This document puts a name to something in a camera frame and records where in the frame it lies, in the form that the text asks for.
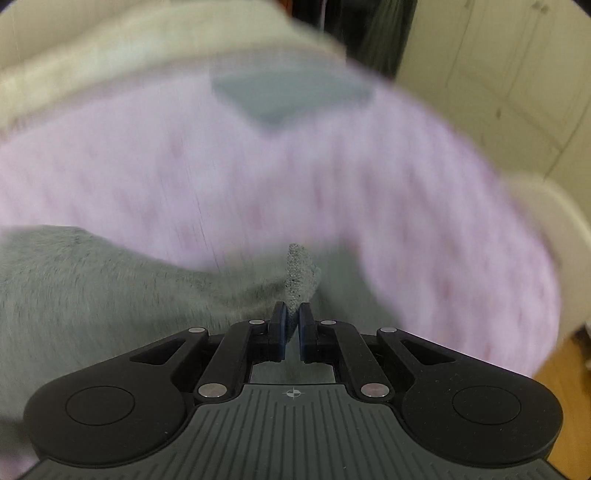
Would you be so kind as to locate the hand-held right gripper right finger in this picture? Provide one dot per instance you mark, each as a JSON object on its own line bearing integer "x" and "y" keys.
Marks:
{"x": 304, "y": 332}

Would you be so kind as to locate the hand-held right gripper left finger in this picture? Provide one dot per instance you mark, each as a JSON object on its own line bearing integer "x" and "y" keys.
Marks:
{"x": 280, "y": 332}

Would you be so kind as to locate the grey-green fluffy towel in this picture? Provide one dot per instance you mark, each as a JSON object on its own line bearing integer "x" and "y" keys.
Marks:
{"x": 115, "y": 286}

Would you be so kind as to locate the pink patterned bedsheet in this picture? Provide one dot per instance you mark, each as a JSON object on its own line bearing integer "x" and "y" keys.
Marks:
{"x": 323, "y": 184}

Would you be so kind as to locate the folded grey cloth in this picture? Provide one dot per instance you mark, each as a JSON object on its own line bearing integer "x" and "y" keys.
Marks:
{"x": 281, "y": 92}

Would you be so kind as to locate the dark furniture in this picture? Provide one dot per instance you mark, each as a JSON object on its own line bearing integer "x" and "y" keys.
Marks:
{"x": 360, "y": 27}

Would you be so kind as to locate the cream duvet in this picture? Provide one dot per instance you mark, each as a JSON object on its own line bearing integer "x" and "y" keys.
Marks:
{"x": 115, "y": 55}

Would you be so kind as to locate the white wardrobe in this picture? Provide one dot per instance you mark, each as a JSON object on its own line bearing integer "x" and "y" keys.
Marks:
{"x": 498, "y": 69}

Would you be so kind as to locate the cream bed frame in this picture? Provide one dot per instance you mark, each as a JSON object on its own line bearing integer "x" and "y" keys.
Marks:
{"x": 549, "y": 217}

